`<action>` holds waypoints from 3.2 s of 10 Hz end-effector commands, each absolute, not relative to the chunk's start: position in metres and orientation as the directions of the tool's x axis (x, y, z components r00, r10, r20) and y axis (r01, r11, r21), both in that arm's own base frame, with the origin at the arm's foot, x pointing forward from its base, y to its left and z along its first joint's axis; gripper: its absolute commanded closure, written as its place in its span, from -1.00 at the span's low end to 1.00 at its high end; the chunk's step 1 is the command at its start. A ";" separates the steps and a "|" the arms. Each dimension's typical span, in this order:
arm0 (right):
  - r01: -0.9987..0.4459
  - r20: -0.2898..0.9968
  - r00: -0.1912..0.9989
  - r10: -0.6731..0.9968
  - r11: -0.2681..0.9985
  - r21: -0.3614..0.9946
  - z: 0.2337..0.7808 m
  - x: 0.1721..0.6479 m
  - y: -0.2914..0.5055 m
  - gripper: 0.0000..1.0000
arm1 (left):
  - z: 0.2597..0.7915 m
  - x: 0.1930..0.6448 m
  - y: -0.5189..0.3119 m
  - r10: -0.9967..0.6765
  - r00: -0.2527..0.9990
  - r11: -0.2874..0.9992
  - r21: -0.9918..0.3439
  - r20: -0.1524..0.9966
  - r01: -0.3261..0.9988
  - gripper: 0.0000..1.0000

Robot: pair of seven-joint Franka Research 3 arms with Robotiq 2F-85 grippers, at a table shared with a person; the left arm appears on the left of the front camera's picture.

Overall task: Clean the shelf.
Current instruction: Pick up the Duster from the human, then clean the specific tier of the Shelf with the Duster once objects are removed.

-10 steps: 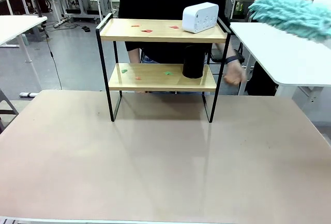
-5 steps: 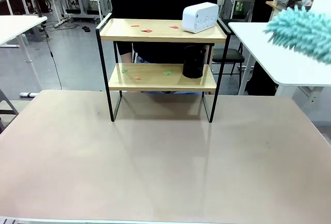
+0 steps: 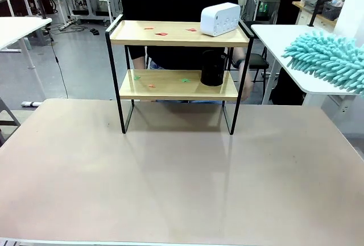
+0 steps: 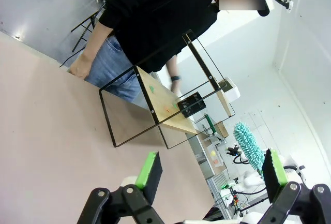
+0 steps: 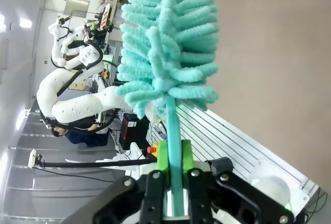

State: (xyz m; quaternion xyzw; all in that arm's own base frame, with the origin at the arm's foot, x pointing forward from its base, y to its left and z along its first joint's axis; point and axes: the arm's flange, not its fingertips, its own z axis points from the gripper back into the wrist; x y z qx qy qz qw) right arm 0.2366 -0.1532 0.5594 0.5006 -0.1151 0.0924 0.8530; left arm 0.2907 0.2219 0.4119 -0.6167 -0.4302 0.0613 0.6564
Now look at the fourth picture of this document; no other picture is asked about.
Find person left forearm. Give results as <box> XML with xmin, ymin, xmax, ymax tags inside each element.
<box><xmin>165</xmin><ymin>55</ymin><xmax>179</xmax><ymax>79</ymax></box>

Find black white camera mount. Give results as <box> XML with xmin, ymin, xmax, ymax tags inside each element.
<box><xmin>268</xmin><ymin>0</ymin><xmax>295</xmax><ymax>10</ymax></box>

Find green cylindrical post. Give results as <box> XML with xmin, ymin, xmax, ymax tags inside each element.
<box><xmin>203</xmin><ymin>113</ymin><xmax>218</xmax><ymax>136</ymax></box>

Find person right forearm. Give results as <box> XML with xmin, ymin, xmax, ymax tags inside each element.
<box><xmin>77</xmin><ymin>23</ymin><xmax>115</xmax><ymax>64</ymax></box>

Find black metal folding frame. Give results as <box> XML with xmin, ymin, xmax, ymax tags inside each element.
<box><xmin>70</xmin><ymin>1</ymin><xmax>107</xmax><ymax>53</ymax></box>

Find person right hand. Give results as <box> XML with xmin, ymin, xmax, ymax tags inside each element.
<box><xmin>69</xmin><ymin>52</ymin><xmax>93</xmax><ymax>80</ymax></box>

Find teal microfibre duster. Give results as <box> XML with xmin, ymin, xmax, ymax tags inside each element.
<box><xmin>234</xmin><ymin>121</ymin><xmax>265</xmax><ymax>178</ymax></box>

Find person blue jeans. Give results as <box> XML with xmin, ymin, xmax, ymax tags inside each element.
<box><xmin>84</xmin><ymin>35</ymin><xmax>142</xmax><ymax>103</ymax></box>

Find black cylindrical container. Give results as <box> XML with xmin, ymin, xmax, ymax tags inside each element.
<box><xmin>177</xmin><ymin>92</ymin><xmax>207</xmax><ymax>118</ymax></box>

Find person torso in black sweater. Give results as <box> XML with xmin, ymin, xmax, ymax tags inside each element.
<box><xmin>98</xmin><ymin>0</ymin><xmax>220</xmax><ymax>73</ymax></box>

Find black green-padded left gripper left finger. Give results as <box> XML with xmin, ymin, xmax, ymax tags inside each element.
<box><xmin>76</xmin><ymin>151</ymin><xmax>166</xmax><ymax>224</ymax></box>

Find person left hand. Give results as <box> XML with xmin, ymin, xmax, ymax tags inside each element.
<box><xmin>170</xmin><ymin>80</ymin><xmax>182</xmax><ymax>98</ymax></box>

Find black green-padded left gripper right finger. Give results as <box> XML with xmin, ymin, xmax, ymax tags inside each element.
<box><xmin>261</xmin><ymin>148</ymin><xmax>331</xmax><ymax>224</ymax></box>

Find white rounded box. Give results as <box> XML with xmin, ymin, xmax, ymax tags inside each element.
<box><xmin>219</xmin><ymin>77</ymin><xmax>241</xmax><ymax>103</ymax></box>

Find two-tier wooden black-framed shelf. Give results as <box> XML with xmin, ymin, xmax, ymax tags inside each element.
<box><xmin>99</xmin><ymin>29</ymin><xmax>236</xmax><ymax>150</ymax></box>

